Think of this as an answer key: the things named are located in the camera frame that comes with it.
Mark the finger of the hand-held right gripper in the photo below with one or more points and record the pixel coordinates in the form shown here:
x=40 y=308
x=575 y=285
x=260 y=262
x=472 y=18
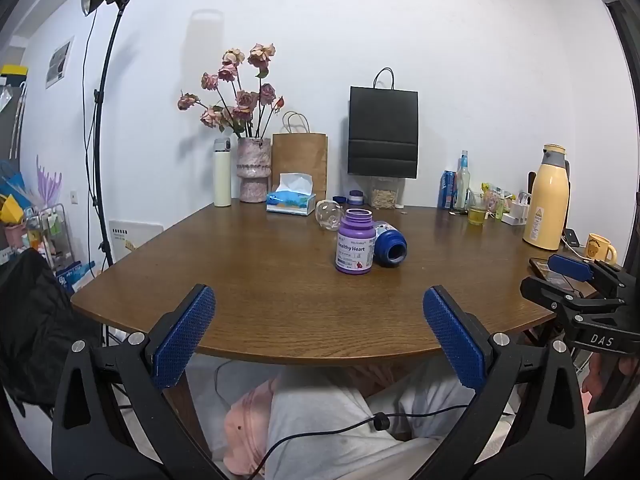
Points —
x=550 y=292
x=570 y=266

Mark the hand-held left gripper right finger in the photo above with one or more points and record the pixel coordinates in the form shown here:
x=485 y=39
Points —
x=454 y=342

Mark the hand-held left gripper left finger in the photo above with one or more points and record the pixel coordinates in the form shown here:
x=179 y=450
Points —
x=184 y=336

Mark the clear glass cup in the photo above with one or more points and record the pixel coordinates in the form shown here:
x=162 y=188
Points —
x=329 y=214

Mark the person's right hand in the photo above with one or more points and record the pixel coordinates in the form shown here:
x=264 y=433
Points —
x=594 y=382

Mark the black phone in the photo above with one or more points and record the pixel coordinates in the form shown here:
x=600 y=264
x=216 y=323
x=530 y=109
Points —
x=539 y=265

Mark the yellow mug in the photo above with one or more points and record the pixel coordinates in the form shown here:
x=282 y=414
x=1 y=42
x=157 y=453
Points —
x=600 y=249

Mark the yellow thermos jug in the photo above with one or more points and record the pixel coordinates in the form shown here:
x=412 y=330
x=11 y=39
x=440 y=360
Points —
x=546 y=200

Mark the white charger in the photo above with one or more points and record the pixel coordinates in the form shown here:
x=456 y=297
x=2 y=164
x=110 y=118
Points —
x=517 y=212

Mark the pink cloth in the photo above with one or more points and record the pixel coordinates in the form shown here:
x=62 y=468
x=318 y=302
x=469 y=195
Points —
x=245 y=422

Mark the glass with yellow liquid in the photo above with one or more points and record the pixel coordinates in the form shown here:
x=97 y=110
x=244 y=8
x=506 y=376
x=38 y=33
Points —
x=477 y=214

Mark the white flat box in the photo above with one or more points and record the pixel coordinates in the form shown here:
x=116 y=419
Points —
x=134 y=240

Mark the blue bottle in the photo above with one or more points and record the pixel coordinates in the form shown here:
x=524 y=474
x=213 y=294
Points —
x=389 y=246

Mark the blue plastic bag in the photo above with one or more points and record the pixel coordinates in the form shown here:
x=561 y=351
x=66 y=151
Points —
x=75 y=272

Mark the clear spray bottle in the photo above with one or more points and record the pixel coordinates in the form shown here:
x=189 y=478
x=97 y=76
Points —
x=463 y=180

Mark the purple supplement bottle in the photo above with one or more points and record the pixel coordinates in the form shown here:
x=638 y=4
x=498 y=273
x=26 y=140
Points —
x=355 y=242

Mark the blue drink can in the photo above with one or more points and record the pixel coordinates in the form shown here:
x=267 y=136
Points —
x=446 y=190

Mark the black cloth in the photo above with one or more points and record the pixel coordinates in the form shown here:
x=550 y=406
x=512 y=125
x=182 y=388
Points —
x=35 y=325

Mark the clear container with snacks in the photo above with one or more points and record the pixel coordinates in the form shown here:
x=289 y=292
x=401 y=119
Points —
x=385 y=192

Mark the cream thermos bottle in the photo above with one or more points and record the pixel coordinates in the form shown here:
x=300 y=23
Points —
x=222 y=172

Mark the metal storage cart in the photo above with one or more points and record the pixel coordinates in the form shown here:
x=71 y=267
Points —
x=47 y=232

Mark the blue tissue box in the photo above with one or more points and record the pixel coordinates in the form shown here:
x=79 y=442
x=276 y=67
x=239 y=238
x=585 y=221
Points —
x=291 y=199

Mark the small purple lidded jar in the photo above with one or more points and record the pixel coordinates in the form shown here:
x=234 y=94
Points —
x=356 y=196

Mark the pink ceramic vase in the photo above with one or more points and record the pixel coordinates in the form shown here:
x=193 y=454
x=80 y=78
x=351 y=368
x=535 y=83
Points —
x=253 y=170

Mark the purple branch decoration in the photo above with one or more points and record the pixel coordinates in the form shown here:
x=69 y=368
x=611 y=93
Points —
x=47 y=180

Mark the brown paper bag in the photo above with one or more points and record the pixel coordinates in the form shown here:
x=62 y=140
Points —
x=300 y=160

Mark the black paper bag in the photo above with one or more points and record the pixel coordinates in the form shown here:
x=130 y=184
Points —
x=383 y=130

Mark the dried pink roses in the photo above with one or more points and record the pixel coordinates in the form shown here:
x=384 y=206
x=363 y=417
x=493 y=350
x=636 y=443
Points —
x=235 y=92

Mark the wall poster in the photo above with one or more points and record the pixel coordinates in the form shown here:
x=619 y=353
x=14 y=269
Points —
x=60 y=61

